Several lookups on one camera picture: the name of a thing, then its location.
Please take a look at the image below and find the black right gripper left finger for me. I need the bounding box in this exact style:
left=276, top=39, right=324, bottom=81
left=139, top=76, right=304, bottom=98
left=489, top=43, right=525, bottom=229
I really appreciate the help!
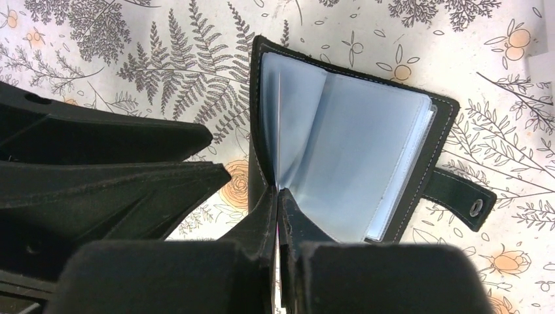
left=46, top=187, right=277, bottom=313

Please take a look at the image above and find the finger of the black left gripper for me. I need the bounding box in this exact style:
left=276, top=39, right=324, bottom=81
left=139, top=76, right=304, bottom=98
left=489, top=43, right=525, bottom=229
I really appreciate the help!
left=1, top=162, right=230, bottom=281
left=1, top=82, right=213, bottom=165

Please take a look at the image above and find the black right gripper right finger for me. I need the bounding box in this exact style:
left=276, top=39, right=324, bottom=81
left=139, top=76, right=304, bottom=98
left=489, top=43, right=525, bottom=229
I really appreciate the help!
left=277, top=189, right=493, bottom=313

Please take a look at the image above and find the black leather card holder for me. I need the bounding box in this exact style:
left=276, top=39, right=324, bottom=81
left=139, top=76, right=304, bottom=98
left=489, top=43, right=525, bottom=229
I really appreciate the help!
left=249, top=35, right=497, bottom=243

